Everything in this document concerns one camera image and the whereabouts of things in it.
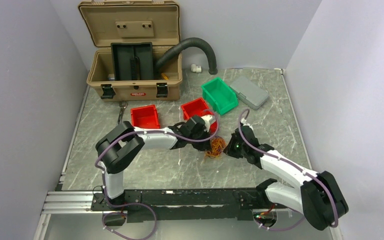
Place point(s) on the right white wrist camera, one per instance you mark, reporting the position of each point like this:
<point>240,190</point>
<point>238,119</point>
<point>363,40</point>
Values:
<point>244,123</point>

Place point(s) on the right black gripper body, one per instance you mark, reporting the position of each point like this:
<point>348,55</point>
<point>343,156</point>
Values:
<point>235,149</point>

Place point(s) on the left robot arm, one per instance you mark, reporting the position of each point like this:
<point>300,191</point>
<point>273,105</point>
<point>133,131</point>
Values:
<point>117,150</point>

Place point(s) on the black toolbox tray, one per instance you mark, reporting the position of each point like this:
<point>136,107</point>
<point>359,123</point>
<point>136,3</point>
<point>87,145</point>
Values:
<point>133,61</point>

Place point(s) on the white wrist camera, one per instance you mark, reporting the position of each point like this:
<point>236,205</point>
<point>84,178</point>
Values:
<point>244,123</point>
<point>209,119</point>

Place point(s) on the yellow item in toolbox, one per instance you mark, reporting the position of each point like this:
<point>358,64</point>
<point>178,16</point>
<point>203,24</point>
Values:
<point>164,76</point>

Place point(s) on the grey plastic case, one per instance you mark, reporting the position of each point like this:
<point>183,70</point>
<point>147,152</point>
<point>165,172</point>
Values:
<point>249,92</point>

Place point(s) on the red plastic bin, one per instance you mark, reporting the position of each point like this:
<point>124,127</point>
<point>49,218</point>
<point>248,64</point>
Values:
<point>145,117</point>
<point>192,111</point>

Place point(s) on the tan plastic toolbox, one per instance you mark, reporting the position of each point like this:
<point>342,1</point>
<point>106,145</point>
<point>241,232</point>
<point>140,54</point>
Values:
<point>130,36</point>

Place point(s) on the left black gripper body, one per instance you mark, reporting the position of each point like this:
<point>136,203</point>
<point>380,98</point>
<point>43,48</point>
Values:
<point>201,134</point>

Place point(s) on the left red plastic bin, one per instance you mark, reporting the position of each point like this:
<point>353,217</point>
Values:
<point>145,117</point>

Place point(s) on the silver wrench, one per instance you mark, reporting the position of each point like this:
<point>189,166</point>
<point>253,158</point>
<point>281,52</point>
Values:
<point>122,107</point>

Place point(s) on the white pipe fitting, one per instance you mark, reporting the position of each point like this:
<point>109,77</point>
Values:
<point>196,68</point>

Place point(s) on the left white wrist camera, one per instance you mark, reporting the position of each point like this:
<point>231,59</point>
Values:
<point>209,119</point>

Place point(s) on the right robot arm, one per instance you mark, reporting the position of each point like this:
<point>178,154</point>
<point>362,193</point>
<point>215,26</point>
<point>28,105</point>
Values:
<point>315,195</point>

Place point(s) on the green plastic bin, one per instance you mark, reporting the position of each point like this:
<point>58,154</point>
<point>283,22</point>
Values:
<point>219,95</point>

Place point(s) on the right red plastic bin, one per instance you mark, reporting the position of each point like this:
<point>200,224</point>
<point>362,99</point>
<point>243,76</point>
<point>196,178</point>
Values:
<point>192,111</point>

